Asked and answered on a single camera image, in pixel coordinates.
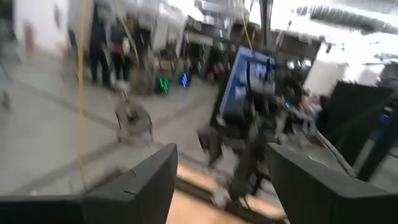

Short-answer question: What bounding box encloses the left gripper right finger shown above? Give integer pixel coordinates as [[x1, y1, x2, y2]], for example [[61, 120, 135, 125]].
[[266, 142, 371, 224]]

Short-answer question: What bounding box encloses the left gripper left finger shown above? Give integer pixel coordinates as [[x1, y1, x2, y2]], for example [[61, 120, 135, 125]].
[[83, 143, 178, 224]]

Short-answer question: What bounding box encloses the black floor fan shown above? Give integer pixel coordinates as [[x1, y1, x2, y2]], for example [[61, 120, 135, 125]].
[[114, 90, 155, 147]]

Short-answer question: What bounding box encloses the black partition panel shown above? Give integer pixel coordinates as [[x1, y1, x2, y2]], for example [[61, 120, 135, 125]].
[[323, 80, 396, 166]]

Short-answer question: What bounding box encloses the green lit computer tower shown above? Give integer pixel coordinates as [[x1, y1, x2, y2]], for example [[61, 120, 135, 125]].
[[158, 77, 170, 95]]

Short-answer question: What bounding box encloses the large display screen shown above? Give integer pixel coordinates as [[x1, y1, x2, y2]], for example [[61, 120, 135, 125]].
[[219, 46, 276, 119]]

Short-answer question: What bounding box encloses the person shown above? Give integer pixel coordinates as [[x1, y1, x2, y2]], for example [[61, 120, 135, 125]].
[[109, 23, 132, 82], [89, 20, 110, 85]]

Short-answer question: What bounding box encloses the black aluminium rig frame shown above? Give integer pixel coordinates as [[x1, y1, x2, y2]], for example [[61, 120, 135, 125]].
[[175, 174, 289, 223]]

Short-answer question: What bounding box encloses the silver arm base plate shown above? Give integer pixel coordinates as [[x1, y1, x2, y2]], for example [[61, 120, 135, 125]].
[[213, 186, 233, 208]]

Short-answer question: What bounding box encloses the yellow hanging cable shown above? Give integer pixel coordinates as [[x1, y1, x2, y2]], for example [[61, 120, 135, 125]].
[[76, 0, 88, 191]]

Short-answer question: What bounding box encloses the yellow power cord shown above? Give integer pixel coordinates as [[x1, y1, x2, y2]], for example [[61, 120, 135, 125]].
[[114, 0, 141, 65]]

